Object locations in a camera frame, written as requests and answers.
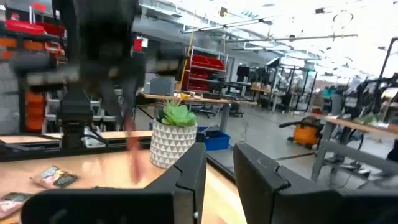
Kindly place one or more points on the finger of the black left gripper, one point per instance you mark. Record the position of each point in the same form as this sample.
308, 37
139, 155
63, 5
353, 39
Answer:
130, 99
110, 96

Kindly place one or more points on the orange shop vacuum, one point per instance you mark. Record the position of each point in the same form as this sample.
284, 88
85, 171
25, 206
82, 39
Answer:
306, 135

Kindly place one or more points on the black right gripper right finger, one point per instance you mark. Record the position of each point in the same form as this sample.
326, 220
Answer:
295, 205

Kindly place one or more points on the grey box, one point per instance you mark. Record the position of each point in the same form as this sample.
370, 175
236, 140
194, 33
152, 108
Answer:
163, 86

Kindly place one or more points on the orange bin shelf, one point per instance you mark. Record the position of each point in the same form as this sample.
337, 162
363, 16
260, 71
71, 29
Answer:
34, 109

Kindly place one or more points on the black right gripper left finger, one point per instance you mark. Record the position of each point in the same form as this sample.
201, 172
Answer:
124, 207

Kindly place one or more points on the blue plastic bin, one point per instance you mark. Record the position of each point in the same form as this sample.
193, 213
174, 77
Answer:
217, 143

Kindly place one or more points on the wooden workbench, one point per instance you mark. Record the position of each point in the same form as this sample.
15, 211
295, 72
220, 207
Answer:
202, 100
357, 124

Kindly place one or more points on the succulent in white patterned pot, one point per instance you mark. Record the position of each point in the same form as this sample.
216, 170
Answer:
172, 146

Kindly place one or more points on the red bin rack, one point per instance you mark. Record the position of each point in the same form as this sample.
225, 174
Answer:
205, 63

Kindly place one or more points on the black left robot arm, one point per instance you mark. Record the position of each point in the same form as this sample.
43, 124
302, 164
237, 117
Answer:
93, 15

